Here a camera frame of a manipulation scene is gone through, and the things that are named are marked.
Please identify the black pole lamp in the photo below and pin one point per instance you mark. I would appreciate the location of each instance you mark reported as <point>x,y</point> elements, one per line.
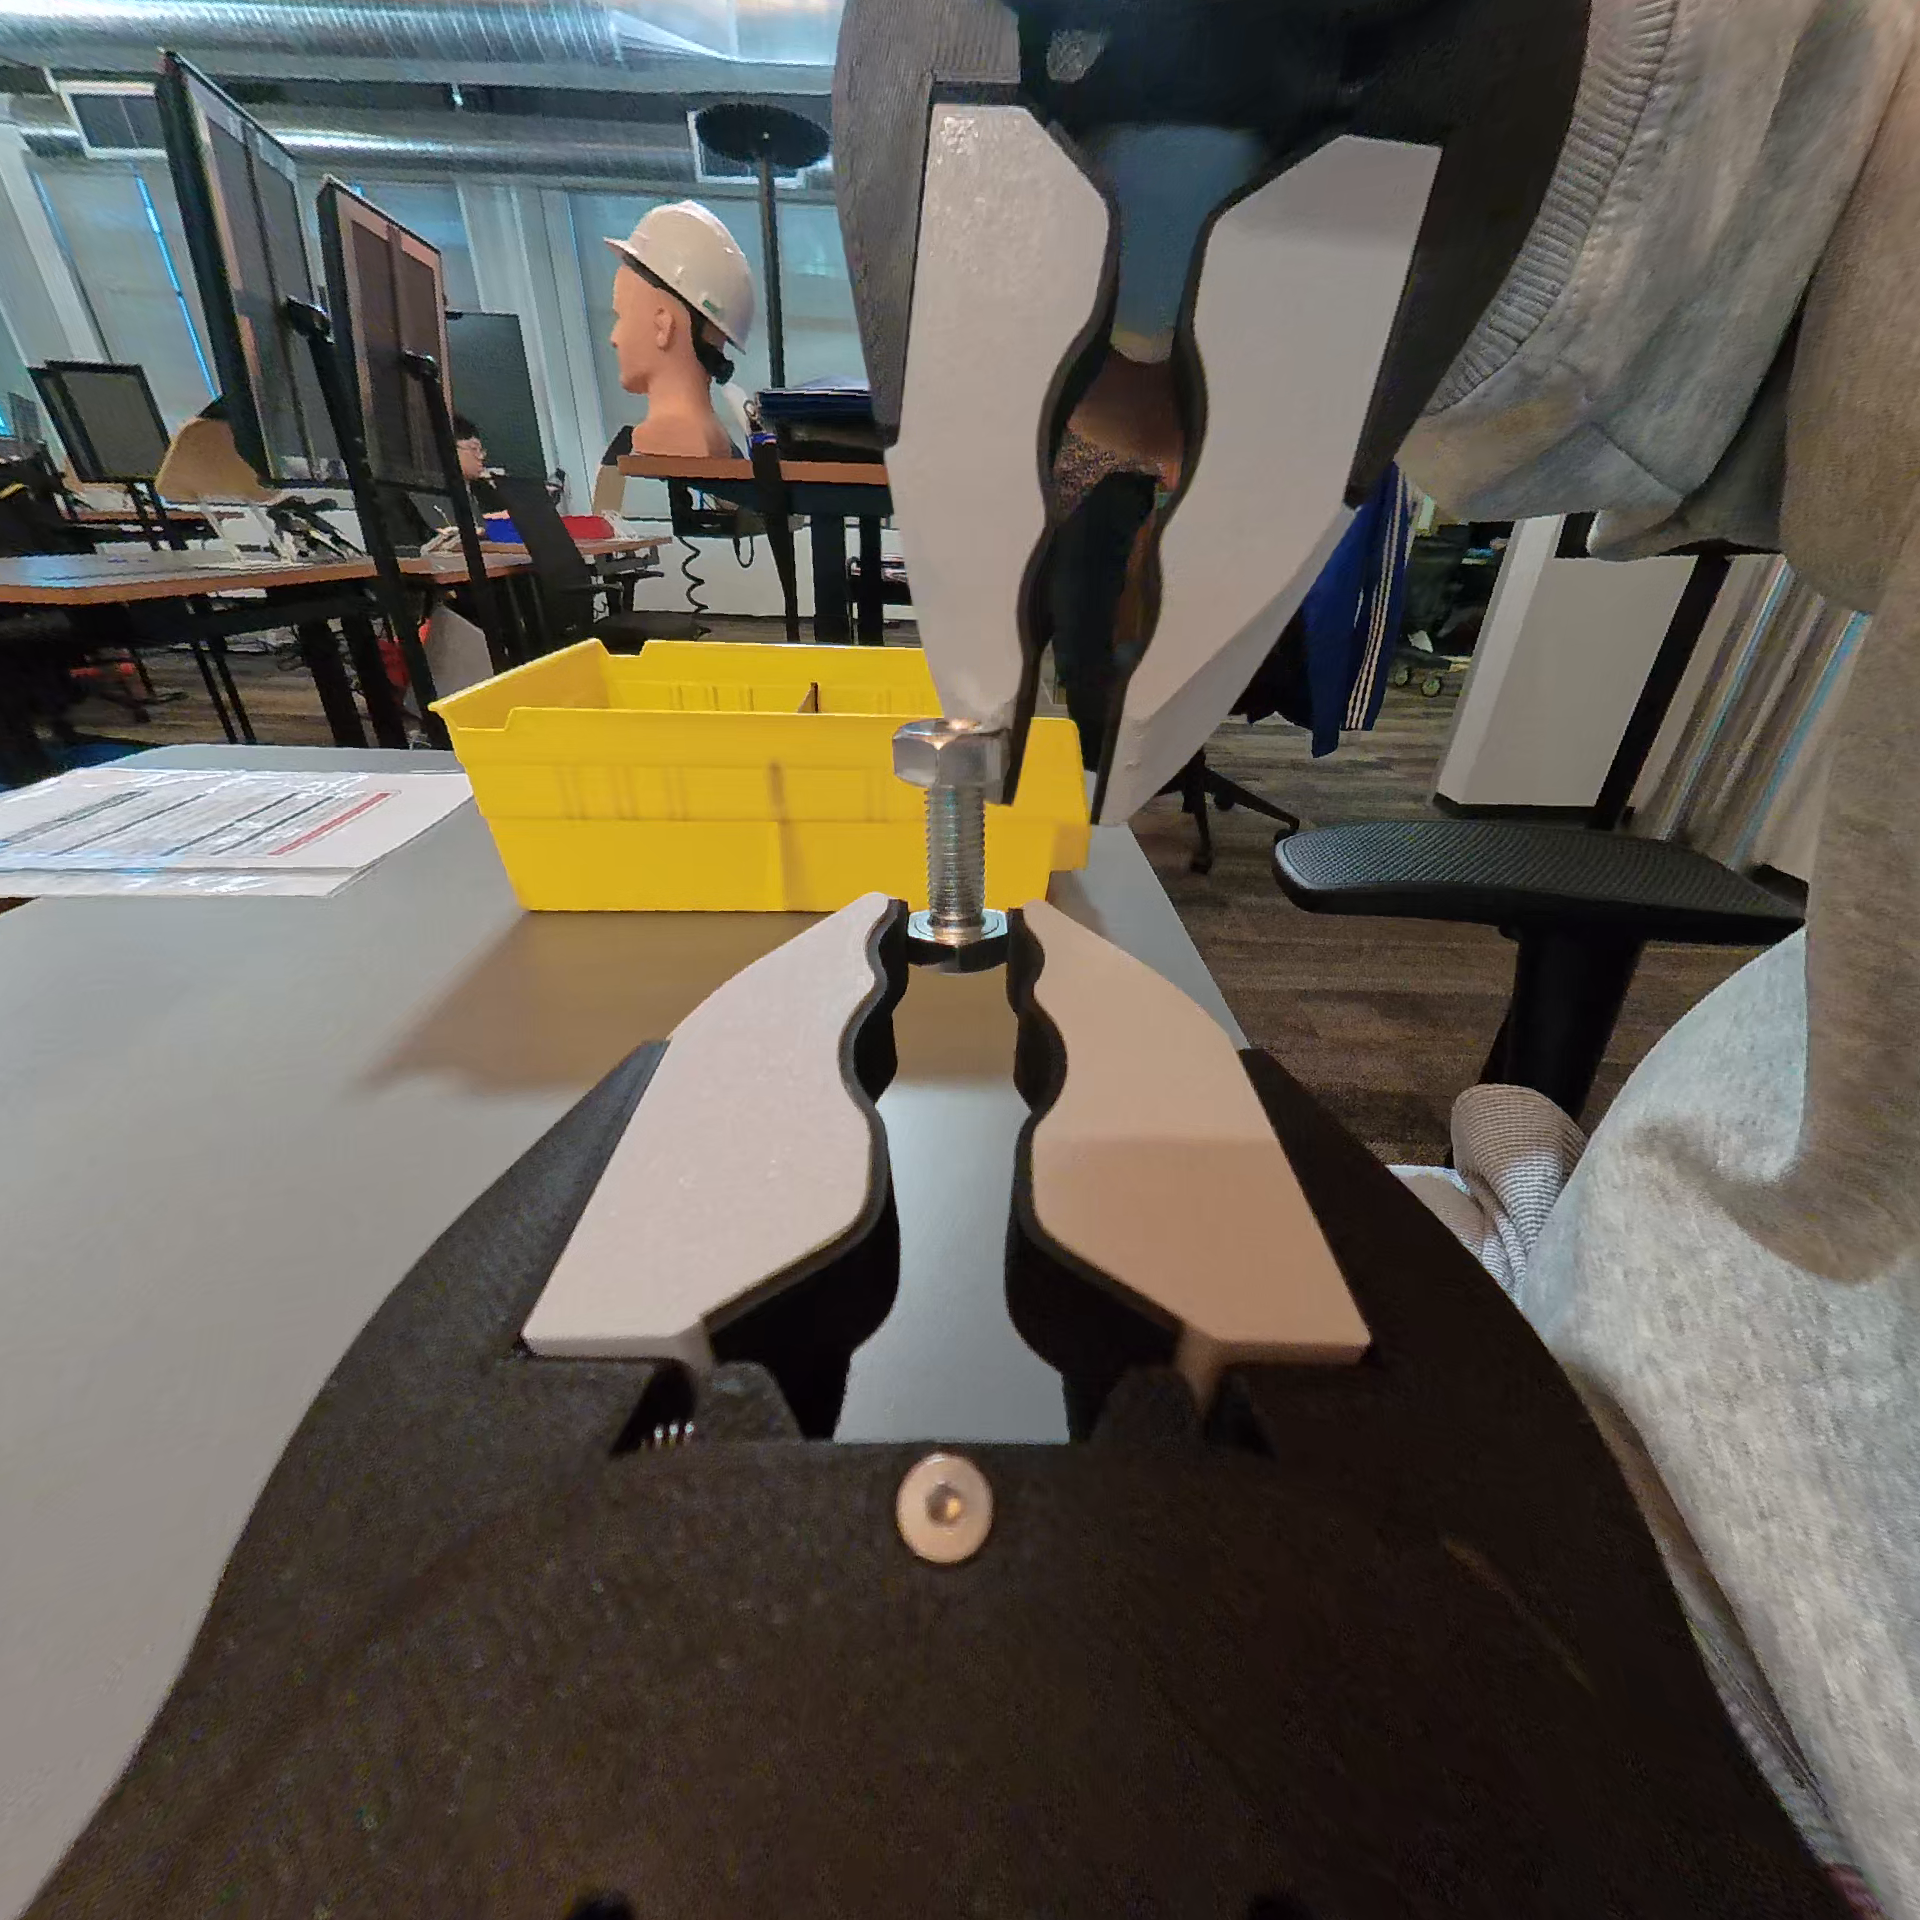
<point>762,137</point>

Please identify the beige curved panel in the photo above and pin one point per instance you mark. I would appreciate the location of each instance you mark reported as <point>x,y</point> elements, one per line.
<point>211,457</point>

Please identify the blue striped jacket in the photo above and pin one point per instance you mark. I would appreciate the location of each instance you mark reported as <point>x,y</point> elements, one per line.
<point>1358,630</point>

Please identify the grey desk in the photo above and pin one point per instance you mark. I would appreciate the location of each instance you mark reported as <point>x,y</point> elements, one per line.
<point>226,1125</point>

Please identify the dark monitor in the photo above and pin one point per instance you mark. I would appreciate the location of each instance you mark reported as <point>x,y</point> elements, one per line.
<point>504,389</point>

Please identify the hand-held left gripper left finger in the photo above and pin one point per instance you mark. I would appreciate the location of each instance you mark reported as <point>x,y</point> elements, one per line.
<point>720,1141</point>

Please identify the brown table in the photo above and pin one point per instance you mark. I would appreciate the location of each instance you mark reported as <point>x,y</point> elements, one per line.
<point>181,575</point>

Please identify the small black monitor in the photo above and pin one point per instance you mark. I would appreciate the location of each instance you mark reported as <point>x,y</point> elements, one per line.
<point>106,422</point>

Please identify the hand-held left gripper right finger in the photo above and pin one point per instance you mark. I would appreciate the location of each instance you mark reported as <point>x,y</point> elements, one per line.
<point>1186,1170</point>

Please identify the silver hex bolt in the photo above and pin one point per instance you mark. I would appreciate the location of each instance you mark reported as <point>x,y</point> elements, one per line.
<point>949,848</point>

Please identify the striped shirt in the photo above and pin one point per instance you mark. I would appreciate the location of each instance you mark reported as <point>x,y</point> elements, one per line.
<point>1501,1170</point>

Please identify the blue folder stack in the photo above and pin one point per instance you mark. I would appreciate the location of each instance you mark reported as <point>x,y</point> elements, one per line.
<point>820,428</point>

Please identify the mannequin head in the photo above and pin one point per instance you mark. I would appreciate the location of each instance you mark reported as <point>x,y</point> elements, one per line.
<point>676,405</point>

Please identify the person's right forearm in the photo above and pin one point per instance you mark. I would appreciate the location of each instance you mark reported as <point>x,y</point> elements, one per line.
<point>1695,224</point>

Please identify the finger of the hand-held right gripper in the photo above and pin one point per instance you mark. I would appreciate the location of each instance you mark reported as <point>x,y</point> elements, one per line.
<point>1276,450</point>
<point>990,375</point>

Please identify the large black monitor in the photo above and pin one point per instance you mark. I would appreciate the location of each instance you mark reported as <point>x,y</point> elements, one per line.
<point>247,270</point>

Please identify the white hard hat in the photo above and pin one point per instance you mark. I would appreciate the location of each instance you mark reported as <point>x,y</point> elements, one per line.
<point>692,255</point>

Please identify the yellow plastic bin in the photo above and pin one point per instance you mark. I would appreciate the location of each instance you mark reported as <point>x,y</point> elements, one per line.
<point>646,810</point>

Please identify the black mesh office chair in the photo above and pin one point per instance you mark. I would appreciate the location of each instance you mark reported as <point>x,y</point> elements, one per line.
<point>1501,885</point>

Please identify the silver ceiling duct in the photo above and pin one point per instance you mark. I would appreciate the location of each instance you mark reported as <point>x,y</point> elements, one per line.
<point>376,28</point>

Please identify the paper sheet in clear sleeve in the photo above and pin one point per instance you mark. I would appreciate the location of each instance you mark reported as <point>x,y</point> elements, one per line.
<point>195,825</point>

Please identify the brown framed monitor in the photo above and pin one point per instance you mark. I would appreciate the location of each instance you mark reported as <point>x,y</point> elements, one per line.
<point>390,345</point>

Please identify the wooden standing desk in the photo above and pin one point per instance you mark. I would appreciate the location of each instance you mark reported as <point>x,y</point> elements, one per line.
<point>706,469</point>

